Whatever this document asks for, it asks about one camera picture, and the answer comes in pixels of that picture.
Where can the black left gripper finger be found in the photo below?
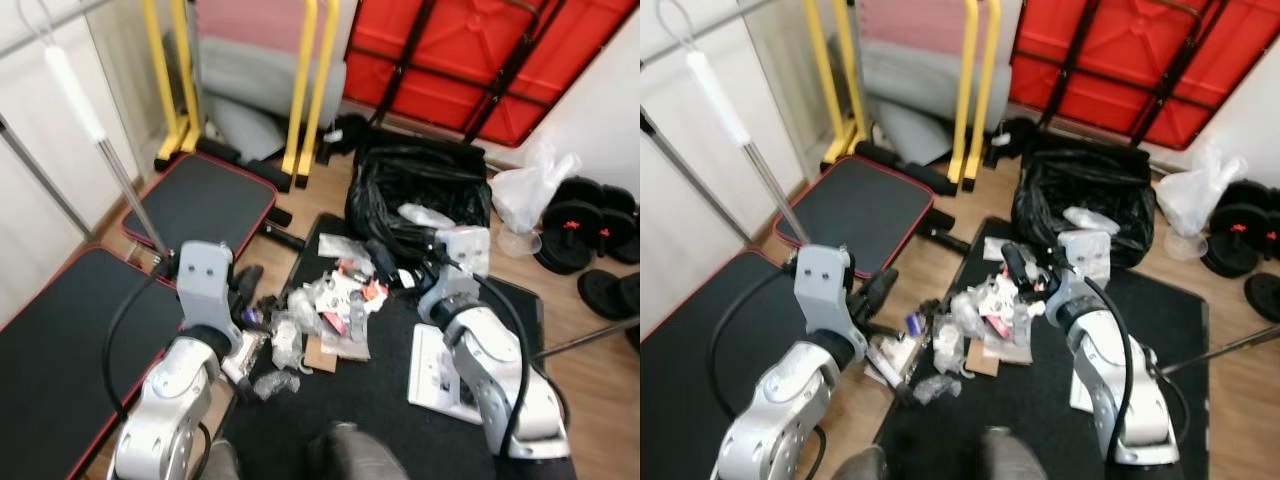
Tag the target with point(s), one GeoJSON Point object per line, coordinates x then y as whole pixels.
{"type": "Point", "coordinates": [878, 286]}
{"type": "Point", "coordinates": [250, 280]}

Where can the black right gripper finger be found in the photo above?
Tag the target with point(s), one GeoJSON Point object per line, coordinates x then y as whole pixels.
{"type": "Point", "coordinates": [1017, 265]}
{"type": "Point", "coordinates": [383, 262]}

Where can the broom with steel pole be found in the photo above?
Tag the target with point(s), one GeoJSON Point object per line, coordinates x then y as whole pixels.
{"type": "Point", "coordinates": [718, 98]}
{"type": "Point", "coordinates": [75, 95]}

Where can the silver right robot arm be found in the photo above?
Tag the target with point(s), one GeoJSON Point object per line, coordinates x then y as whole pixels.
{"type": "Point", "coordinates": [500, 370]}
{"type": "Point", "coordinates": [1115, 380]}

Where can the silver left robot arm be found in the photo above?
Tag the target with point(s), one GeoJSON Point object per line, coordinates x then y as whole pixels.
{"type": "Point", "coordinates": [775, 410]}
{"type": "Point", "coordinates": [165, 400]}

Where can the blue tag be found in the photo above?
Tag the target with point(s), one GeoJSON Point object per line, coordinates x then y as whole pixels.
{"type": "Point", "coordinates": [915, 322]}
{"type": "Point", "coordinates": [253, 317]}

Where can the crumpled clear plastic wrap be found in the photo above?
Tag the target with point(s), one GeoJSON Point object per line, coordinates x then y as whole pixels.
{"type": "Point", "coordinates": [996, 250]}
{"type": "Point", "coordinates": [345, 248]}

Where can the red printed package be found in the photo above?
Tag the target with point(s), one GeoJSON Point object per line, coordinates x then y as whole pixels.
{"type": "Point", "coordinates": [365, 290]}
{"type": "Point", "coordinates": [1000, 320]}

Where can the clear plastic bag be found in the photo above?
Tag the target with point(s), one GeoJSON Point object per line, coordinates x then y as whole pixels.
{"type": "Point", "coordinates": [950, 340]}
{"type": "Point", "coordinates": [287, 340]}

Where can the white printed box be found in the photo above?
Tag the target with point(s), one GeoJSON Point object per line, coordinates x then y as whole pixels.
{"type": "Point", "coordinates": [892, 362]}
{"type": "Point", "coordinates": [248, 360]}

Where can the bubble wrap packet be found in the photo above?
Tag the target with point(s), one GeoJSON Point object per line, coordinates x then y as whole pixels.
{"type": "Point", "coordinates": [425, 215]}
{"type": "Point", "coordinates": [1090, 220]}

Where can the black pad with red trim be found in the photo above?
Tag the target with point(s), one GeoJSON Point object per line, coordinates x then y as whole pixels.
{"type": "Point", "coordinates": [680, 380]}
{"type": "Point", "coordinates": [860, 210]}
{"type": "Point", "coordinates": [60, 350]}
{"type": "Point", "coordinates": [200, 205]}

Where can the bubble wrap lump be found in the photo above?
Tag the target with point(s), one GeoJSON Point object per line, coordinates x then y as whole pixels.
{"type": "Point", "coordinates": [937, 390]}
{"type": "Point", "coordinates": [275, 385]}

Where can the black trash bag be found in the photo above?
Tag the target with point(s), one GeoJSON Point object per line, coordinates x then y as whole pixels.
{"type": "Point", "coordinates": [1070, 180]}
{"type": "Point", "coordinates": [400, 180]}

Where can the brown cardboard piece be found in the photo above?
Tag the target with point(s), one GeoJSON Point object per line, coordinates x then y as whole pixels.
{"type": "Point", "coordinates": [320, 355]}
{"type": "Point", "coordinates": [982, 360]}

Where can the clear plastic cup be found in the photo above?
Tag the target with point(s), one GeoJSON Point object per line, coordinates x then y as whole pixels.
{"type": "Point", "coordinates": [1185, 247]}
{"type": "Point", "coordinates": [518, 245]}

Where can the black cloth bundle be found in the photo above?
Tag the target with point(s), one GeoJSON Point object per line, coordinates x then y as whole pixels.
{"type": "Point", "coordinates": [345, 138]}
{"type": "Point", "coordinates": [1010, 142]}

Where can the white plastic bag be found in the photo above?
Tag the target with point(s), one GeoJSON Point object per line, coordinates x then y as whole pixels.
{"type": "Point", "coordinates": [530, 195]}
{"type": "Point", "coordinates": [1195, 195]}

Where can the black dumbbell orange collars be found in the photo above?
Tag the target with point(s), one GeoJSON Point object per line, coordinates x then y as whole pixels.
{"type": "Point", "coordinates": [1225, 250]}
{"type": "Point", "coordinates": [560, 250]}
{"type": "Point", "coordinates": [1265, 215]}
{"type": "Point", "coordinates": [615, 215]}

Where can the grey curved pad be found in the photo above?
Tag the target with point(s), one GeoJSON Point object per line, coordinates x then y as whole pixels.
{"type": "Point", "coordinates": [250, 135]}
{"type": "Point", "coordinates": [915, 135]}

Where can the grey robot left leg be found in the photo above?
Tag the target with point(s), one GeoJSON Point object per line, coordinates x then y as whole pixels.
{"type": "Point", "coordinates": [860, 465]}
{"type": "Point", "coordinates": [220, 462]}

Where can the grey robot leg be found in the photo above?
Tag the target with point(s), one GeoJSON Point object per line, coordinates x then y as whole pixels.
{"type": "Point", "coordinates": [860, 465]}
{"type": "Point", "coordinates": [220, 462]}
{"type": "Point", "coordinates": [355, 455]}
{"type": "Point", "coordinates": [1015, 458]}

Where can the grey robot right leg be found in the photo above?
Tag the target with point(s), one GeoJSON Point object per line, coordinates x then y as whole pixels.
{"type": "Point", "coordinates": [355, 455]}
{"type": "Point", "coordinates": [1015, 458]}

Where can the black weight plate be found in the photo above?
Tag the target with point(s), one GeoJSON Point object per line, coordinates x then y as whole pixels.
{"type": "Point", "coordinates": [610, 295]}
{"type": "Point", "coordinates": [1265, 297]}

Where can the grey padded panel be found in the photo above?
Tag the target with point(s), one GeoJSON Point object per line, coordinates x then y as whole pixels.
{"type": "Point", "coordinates": [910, 80]}
{"type": "Point", "coordinates": [250, 80]}

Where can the pink foam mat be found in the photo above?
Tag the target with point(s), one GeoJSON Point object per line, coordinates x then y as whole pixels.
{"type": "Point", "coordinates": [910, 20]}
{"type": "Point", "coordinates": [250, 20]}

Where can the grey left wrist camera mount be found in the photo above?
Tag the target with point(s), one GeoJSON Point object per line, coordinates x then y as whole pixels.
{"type": "Point", "coordinates": [825, 290]}
{"type": "Point", "coordinates": [205, 285]}

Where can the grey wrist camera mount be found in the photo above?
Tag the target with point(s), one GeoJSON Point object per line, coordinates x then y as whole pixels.
{"type": "Point", "coordinates": [825, 290]}
{"type": "Point", "coordinates": [1087, 252]}
{"type": "Point", "coordinates": [465, 250]}
{"type": "Point", "coordinates": [205, 285]}

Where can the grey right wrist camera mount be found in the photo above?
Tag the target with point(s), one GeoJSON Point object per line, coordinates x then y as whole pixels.
{"type": "Point", "coordinates": [465, 250]}
{"type": "Point", "coordinates": [1087, 252]}

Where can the folded red table dark frame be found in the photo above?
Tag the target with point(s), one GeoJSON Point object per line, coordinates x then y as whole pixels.
{"type": "Point", "coordinates": [1110, 50]}
{"type": "Point", "coordinates": [460, 50]}

